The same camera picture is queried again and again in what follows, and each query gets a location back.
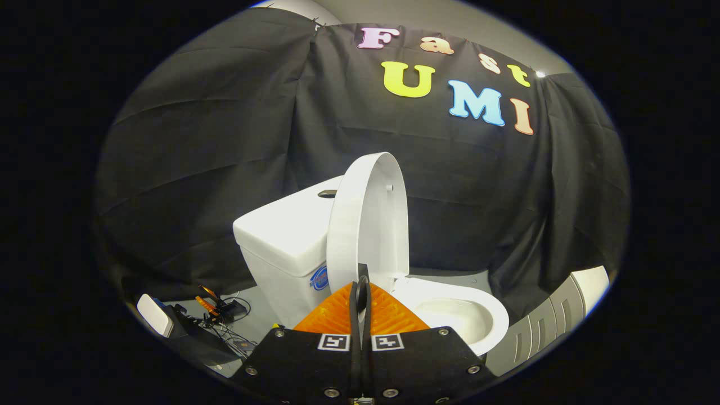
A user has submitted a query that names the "white toilet lid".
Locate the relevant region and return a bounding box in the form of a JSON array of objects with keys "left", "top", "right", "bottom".
[{"left": 326, "top": 152, "right": 410, "bottom": 294}]

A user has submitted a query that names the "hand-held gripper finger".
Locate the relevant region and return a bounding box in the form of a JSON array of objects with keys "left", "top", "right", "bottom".
[
  {"left": 363, "top": 264, "right": 498, "bottom": 403},
  {"left": 233, "top": 264, "right": 363, "bottom": 403}
]

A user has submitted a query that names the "small white device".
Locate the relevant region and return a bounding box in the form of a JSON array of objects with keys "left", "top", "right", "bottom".
[{"left": 137, "top": 294, "right": 174, "bottom": 338}]

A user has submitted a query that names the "orange black tool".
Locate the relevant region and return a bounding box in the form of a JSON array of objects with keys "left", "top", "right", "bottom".
[{"left": 195, "top": 285, "right": 248, "bottom": 326}]

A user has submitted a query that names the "white ceramic toilet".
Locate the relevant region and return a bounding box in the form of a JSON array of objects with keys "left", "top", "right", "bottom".
[{"left": 233, "top": 175, "right": 510, "bottom": 356}]

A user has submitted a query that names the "white drawer cabinet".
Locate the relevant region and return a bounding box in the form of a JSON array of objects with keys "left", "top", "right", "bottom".
[{"left": 485, "top": 265, "right": 611, "bottom": 376}]

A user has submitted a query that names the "bundle of black cables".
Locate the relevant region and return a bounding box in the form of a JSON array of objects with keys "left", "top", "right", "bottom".
[{"left": 180, "top": 295, "right": 260, "bottom": 362}]

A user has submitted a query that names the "white toilet seat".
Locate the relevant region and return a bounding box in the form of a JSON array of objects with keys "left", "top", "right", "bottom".
[{"left": 392, "top": 276, "right": 510, "bottom": 356}]

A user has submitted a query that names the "black backdrop cloth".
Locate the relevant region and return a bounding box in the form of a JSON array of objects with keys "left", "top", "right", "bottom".
[{"left": 93, "top": 7, "right": 631, "bottom": 324}]

